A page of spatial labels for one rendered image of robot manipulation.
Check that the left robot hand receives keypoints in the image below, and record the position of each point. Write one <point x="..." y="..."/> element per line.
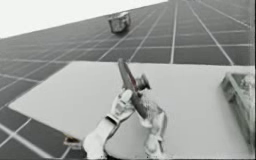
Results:
<point x="122" y="106"/>

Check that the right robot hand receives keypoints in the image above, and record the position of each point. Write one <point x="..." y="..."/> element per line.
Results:
<point x="150" y="108"/>

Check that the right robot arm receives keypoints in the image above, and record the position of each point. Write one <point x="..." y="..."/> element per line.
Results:
<point x="155" y="140"/>

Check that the grey table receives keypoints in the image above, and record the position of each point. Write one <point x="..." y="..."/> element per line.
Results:
<point x="193" y="113"/>

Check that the grey cart with brown box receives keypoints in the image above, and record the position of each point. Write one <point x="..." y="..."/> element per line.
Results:
<point x="119" y="22"/>

